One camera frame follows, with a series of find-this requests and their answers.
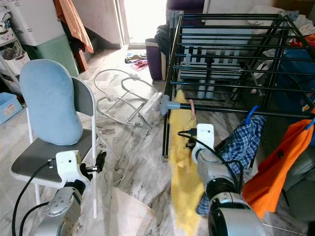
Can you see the colourful cloth pile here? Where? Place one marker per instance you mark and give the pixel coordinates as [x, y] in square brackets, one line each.
[136, 61]

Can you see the grey folding chair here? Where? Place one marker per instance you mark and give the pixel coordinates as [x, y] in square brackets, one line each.
[83, 103]

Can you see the dark blue storage box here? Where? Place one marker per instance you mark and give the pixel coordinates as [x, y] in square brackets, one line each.
[295, 78]

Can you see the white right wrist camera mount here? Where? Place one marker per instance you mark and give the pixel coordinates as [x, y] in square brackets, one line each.
[205, 137]

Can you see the light blue plastic bin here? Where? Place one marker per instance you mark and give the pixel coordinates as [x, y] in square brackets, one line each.
[10, 107]

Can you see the white drawer unit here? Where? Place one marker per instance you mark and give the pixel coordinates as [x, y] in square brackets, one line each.
[12, 49]

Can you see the green storage bin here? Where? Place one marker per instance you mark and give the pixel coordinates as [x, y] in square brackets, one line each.
[59, 54]

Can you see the blue chair cushion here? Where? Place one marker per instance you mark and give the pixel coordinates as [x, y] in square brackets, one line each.
[51, 103]

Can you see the black metal drying rack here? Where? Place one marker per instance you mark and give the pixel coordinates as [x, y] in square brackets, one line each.
[171, 98]

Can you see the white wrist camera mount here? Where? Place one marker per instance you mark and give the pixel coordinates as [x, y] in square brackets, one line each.
[69, 167]
[205, 137]

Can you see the yellow shirt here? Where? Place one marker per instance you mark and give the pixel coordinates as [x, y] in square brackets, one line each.
[184, 172]

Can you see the purple armchair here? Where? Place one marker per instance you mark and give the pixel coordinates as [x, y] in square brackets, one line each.
[155, 59]

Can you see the orange garment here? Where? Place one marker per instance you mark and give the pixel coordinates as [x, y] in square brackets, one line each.
[280, 162]

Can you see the pink clothes hanger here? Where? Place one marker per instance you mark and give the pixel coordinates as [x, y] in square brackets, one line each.
[192, 109]

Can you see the green sofa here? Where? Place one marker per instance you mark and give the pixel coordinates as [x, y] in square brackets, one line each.
[300, 196]

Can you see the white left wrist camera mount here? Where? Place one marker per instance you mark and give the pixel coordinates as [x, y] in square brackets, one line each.
[69, 167]

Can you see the white storage bin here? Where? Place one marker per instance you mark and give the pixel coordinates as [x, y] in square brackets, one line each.
[34, 22]

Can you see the blue plaid garment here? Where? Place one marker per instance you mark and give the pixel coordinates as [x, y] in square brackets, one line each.
[243, 140]

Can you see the peach hanging cloth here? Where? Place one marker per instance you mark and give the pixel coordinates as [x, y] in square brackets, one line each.
[76, 24]

